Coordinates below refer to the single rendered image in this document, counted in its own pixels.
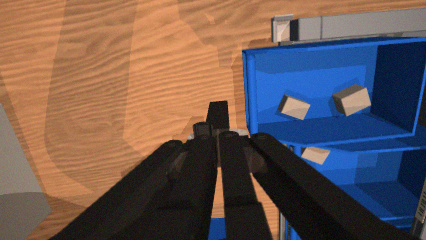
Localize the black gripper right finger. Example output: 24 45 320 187
216 100 422 240

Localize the blue bin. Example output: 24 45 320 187
285 218 414 240
287 124 426 220
208 218 226 240
243 37 426 148

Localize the grey metal shelf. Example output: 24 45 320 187
271 8 426 240

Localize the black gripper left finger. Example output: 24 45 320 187
47 101 220 240

